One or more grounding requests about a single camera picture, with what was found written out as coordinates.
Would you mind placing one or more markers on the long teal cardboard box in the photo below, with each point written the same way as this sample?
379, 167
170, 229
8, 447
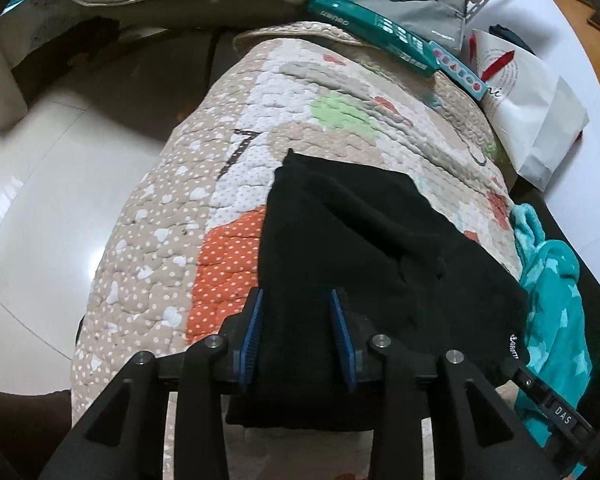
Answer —
365, 17

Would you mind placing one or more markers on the dark blue cloth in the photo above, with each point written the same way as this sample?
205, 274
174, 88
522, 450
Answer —
512, 36

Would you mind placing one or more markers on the teal star-print fleece blanket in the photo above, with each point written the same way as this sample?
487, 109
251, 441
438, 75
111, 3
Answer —
550, 300

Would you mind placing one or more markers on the white paper bag red print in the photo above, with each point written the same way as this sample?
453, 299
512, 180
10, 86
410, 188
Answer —
522, 95

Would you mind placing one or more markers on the blue box with red letters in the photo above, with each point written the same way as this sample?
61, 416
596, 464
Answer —
462, 70

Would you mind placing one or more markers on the dark brown cloth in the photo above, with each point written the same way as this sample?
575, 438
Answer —
20, 435

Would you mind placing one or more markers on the white bench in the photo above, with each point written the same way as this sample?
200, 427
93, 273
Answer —
10, 65

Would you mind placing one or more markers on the black pants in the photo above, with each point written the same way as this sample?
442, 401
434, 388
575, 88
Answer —
360, 240

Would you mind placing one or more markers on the quilted patterned blanket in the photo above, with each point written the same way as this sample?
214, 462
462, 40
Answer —
190, 200

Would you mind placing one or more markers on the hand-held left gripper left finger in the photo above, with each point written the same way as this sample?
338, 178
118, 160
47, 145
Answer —
250, 341

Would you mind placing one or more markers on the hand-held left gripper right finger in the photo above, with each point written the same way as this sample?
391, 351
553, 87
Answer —
342, 341

